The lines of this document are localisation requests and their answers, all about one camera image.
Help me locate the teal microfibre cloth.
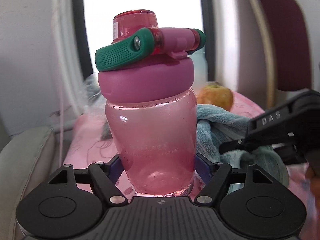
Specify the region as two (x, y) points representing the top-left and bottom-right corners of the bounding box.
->
(196, 104), (290, 187)

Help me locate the pink water bottle green strap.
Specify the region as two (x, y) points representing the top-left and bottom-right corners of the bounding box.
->
(94, 9), (207, 197)

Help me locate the pink printed table cloth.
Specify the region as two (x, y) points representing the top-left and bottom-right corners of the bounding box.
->
(64, 92), (319, 239)

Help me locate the clear plastic bag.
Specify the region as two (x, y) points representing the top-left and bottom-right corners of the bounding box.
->
(83, 73), (112, 140)

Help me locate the red yellow apple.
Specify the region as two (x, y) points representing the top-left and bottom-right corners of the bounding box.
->
(196, 82), (234, 112)

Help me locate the beige sofa cushion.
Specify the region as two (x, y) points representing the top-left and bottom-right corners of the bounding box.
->
(1, 127), (55, 239)

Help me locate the maroon gold-framed chair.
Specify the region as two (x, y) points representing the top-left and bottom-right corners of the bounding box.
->
(249, 0), (312, 108)

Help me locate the black window frame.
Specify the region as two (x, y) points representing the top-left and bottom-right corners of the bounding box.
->
(72, 0), (216, 81)

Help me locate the white hanging cord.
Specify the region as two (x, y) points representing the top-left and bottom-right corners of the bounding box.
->
(51, 0), (81, 165)

